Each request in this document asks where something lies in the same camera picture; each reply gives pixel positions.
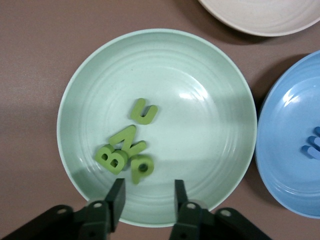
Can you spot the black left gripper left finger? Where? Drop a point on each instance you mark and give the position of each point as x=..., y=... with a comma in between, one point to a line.
x=117, y=197

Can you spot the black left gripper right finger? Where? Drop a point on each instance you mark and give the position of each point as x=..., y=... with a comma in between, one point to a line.
x=181, y=197

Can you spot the green foam letter P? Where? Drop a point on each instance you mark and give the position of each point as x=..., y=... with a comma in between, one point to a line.
x=136, y=175

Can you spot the green foam letter B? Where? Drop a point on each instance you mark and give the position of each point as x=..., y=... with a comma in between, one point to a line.
x=111, y=150

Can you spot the green foam letter N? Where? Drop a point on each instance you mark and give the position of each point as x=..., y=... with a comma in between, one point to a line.
x=120, y=137

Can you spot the green foam letter u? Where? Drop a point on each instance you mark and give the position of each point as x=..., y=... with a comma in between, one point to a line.
x=136, y=113

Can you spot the blue foam letter m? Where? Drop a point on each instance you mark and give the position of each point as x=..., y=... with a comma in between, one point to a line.
x=313, y=150

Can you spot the light green round plate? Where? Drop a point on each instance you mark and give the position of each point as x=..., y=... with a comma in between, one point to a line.
x=187, y=100

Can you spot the blue round plate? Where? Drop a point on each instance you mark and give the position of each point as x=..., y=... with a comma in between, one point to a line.
x=287, y=175

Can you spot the brown table mat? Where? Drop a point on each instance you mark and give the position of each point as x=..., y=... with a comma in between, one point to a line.
x=30, y=75

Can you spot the beige round plate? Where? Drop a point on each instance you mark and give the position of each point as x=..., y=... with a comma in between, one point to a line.
x=262, y=15

